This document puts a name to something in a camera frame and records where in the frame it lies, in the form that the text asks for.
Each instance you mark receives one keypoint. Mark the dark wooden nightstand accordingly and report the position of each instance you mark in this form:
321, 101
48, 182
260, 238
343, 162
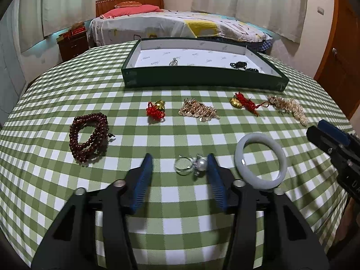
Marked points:
70, 46

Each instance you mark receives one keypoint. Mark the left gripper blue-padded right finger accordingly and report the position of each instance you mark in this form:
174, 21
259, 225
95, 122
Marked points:
289, 242

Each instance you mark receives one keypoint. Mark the left white curtain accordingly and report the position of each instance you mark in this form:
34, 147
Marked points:
39, 18

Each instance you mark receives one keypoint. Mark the white jade bangle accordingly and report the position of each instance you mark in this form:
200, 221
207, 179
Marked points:
247, 174

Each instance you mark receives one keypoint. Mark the green white checkered tablecloth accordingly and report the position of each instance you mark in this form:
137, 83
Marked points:
77, 126

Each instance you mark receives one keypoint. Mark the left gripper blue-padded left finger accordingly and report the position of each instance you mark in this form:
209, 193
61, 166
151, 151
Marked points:
69, 242

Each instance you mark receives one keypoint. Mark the bed with patterned sheet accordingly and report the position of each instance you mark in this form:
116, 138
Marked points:
166, 24

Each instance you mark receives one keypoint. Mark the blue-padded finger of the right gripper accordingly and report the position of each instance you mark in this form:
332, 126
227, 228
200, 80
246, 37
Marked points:
337, 134
323, 141

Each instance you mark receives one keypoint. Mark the red tassel gold charm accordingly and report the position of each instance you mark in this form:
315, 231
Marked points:
239, 101

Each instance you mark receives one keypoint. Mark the right white curtain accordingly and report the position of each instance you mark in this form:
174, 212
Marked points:
283, 17

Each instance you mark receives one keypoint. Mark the frosted glass wardrobe door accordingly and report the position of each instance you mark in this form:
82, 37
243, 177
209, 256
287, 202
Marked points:
13, 80

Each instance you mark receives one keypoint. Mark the orange patterned pillow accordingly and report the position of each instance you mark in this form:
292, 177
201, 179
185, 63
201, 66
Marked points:
127, 4

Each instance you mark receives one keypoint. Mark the white curtain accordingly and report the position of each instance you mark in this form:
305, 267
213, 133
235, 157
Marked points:
39, 18
283, 17

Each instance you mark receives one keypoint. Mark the red knot gold bell charm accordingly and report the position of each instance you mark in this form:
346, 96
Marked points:
156, 111

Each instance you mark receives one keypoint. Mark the dark green jewelry tray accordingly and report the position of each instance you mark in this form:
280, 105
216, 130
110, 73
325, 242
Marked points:
201, 63

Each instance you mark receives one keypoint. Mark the pink pillow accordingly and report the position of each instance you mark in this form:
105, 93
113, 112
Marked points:
126, 11

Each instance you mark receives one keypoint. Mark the wall light switch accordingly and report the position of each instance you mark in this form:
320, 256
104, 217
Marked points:
320, 10

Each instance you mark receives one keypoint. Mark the wooden headboard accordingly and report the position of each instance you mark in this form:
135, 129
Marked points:
103, 6

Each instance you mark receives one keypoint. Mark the red boxes on nightstand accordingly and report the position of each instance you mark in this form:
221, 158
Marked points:
75, 29

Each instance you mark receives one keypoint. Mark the brown wooden door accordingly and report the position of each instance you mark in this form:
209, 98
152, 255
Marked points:
338, 72

